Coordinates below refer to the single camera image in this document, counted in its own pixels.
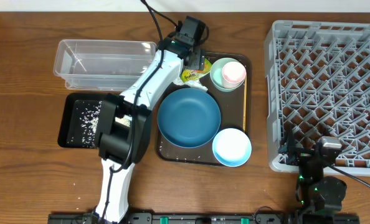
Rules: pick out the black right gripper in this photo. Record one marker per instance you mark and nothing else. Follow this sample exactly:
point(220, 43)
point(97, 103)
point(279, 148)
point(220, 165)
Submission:
point(289, 146)

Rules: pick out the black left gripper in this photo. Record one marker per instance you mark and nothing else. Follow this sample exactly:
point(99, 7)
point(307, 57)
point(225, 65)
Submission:
point(199, 58)

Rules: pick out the green orange snack wrapper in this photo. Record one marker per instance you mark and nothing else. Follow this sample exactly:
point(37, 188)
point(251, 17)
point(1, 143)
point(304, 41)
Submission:
point(190, 75)

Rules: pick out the white tissue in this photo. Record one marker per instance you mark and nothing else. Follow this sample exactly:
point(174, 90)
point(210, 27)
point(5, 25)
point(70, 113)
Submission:
point(192, 84)

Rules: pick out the dark blue plate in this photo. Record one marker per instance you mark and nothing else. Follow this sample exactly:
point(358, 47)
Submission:
point(189, 118)

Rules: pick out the light blue white bowl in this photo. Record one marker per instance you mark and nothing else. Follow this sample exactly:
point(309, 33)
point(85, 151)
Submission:
point(231, 147)

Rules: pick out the white rice pile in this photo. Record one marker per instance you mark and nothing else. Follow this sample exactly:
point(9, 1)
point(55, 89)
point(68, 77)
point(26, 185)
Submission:
point(83, 125)

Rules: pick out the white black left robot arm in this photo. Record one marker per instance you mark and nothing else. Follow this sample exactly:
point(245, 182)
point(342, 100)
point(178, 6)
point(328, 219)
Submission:
point(124, 123)

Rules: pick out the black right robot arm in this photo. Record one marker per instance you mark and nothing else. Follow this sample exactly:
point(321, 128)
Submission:
point(318, 193)

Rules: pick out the grey dishwasher rack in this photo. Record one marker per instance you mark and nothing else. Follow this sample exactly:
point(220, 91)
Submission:
point(318, 76)

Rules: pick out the mint green bowl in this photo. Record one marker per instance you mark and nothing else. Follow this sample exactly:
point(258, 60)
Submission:
point(216, 73)

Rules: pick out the pink cup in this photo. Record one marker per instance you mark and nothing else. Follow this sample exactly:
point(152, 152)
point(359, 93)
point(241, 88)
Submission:
point(233, 74)

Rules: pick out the wooden chopstick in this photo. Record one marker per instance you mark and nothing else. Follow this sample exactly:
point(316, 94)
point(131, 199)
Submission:
point(244, 123)

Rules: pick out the brown serving tray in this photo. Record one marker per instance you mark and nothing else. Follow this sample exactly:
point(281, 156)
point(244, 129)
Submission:
point(231, 107)

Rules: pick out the clear plastic bin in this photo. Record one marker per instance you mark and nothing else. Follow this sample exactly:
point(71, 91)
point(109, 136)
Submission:
point(102, 65)

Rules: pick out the black plastic tray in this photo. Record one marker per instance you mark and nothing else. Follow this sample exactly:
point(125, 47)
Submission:
point(67, 115)

